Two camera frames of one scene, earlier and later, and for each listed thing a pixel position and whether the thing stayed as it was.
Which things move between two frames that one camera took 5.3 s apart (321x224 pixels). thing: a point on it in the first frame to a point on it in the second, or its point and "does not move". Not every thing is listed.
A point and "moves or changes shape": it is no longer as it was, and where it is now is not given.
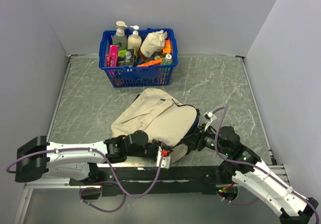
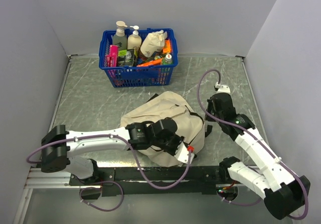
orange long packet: (156, 62) does not move
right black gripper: (194, 141) to (210, 104)
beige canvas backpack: (163, 118) moves or changes shape
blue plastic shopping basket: (145, 60) does not move
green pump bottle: (120, 36) does not move
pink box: (112, 59) does not move
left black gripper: (157, 144) to (178, 139)
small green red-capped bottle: (167, 60) does not move
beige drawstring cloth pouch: (154, 42) does not move
